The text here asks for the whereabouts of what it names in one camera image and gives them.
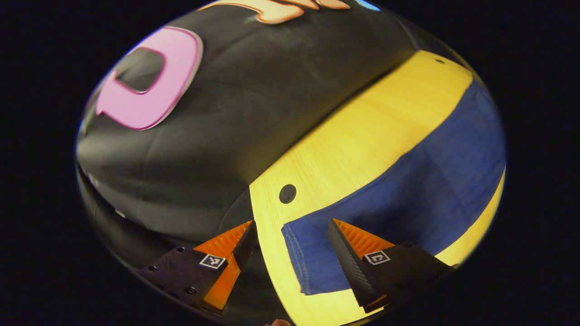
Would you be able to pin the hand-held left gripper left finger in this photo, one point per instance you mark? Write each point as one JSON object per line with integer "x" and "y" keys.
{"x": 248, "y": 244}

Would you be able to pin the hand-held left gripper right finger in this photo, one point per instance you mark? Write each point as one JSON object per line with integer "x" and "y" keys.
{"x": 344, "y": 258}

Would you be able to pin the blue denim jeans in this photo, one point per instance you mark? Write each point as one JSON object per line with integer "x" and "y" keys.
{"x": 408, "y": 199}

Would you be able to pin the black backdrop cloth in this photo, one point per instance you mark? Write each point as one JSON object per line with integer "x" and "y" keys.
{"x": 272, "y": 90}

